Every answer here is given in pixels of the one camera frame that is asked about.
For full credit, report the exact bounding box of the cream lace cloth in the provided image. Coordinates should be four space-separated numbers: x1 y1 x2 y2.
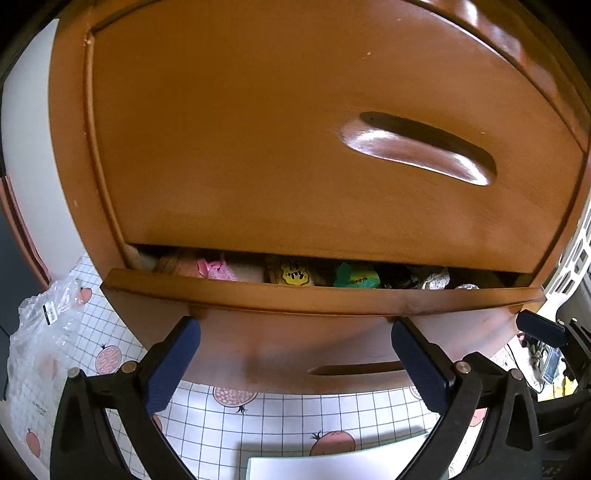
420 268 451 291

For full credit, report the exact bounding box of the white plastic laundry basket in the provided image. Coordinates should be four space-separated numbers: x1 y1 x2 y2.
544 199 591 302

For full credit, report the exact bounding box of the pomegranate print grid mat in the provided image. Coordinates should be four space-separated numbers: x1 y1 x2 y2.
8 255 491 480

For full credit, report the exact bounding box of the clear plastic bag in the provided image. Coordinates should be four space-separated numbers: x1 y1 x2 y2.
6 276 86 402

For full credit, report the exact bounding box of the teal rimmed white tray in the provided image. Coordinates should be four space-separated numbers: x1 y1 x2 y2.
245 434 428 480

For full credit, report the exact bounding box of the pink plastic clip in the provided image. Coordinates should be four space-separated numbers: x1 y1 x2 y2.
197 259 238 281

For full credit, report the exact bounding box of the wooden open drawer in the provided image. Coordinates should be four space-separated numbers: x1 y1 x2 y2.
99 263 544 394

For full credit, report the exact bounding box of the green snack packet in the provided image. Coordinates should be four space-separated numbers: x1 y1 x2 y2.
334 263 381 289

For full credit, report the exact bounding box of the yellow rice cracker packet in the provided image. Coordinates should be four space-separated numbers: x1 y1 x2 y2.
266 257 315 287

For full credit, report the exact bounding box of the wooden nightstand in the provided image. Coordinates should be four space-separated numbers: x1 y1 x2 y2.
48 0 591 296

